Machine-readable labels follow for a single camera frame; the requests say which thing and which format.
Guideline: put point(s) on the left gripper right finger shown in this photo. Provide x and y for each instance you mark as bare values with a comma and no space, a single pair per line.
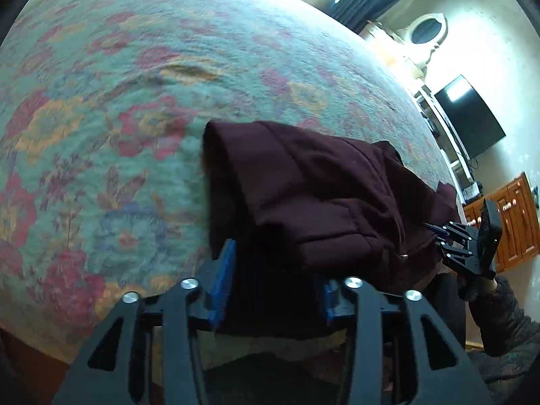
399,351

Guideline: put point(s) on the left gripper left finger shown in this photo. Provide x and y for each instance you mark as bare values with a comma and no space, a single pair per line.
114,366

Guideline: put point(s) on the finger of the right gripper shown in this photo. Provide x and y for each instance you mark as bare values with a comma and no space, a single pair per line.
454,254
451,231

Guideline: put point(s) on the dark maroon pants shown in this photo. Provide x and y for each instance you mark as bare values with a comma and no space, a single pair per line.
304,208

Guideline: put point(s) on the right forearm dark sleeve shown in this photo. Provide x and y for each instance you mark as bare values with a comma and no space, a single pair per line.
506,330

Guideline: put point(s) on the person's right hand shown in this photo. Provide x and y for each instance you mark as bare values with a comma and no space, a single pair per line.
471,283

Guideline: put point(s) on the wooden cabinet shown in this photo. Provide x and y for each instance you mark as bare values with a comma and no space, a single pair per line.
520,238

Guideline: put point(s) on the white shelf unit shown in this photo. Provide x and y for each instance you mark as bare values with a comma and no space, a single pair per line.
445,134

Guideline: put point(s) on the white oval vanity mirror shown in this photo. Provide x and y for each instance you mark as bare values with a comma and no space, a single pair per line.
423,37

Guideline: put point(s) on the floral bedspread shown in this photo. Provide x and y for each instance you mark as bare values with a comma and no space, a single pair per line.
103,107

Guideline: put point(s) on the black wall television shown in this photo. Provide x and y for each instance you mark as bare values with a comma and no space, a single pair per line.
470,117

